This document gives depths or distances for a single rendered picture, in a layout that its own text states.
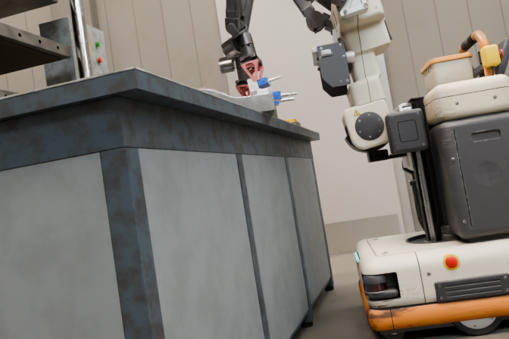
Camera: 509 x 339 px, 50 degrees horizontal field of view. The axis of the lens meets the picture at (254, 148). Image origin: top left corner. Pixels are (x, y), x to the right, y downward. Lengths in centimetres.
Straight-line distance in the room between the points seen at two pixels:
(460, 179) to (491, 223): 17
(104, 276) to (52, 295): 11
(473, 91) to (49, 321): 144
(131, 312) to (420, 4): 353
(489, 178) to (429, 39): 234
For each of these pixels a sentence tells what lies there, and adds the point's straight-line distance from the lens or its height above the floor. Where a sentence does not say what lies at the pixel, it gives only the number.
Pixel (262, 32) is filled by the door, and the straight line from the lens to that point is 407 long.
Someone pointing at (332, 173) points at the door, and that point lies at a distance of 390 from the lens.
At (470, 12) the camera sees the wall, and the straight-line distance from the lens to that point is 424.
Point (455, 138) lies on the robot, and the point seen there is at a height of 63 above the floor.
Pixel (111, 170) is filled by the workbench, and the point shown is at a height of 64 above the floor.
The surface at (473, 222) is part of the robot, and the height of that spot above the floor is 35.
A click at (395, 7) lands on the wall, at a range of 416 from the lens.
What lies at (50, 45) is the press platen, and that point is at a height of 126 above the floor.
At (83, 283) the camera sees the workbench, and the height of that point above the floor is 45.
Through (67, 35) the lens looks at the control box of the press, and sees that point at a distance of 265.
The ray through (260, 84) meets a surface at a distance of 207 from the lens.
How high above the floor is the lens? 57
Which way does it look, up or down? 4 degrees up
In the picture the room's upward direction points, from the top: 9 degrees counter-clockwise
